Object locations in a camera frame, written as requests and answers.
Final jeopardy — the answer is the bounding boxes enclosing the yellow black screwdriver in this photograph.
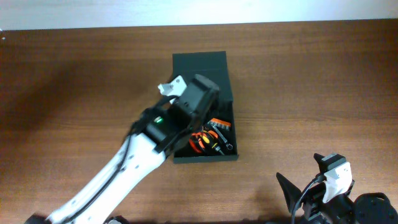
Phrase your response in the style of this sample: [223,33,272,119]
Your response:
[198,131,224,156]

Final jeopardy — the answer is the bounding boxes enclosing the silver combination wrench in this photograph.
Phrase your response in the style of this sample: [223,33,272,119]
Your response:
[213,126,233,151]

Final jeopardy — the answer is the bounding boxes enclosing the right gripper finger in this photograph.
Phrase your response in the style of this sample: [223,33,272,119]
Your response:
[276,172,302,214]
[313,153,325,168]

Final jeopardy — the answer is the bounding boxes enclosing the small red cutting pliers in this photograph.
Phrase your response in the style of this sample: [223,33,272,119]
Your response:
[189,133,204,154]

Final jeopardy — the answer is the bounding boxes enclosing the orange black needle-nose pliers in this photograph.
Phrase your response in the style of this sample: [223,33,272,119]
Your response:
[201,131,218,148]

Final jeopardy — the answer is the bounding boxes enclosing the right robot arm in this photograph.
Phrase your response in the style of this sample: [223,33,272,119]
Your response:
[276,153,397,224]

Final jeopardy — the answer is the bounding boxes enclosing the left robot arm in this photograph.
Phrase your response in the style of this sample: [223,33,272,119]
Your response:
[25,74,220,224]

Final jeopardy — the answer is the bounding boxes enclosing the dark green open box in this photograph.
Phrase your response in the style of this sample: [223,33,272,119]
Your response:
[173,52,239,164]

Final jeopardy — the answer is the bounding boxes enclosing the orange socket bit rail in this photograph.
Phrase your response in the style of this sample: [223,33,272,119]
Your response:
[208,118,232,131]

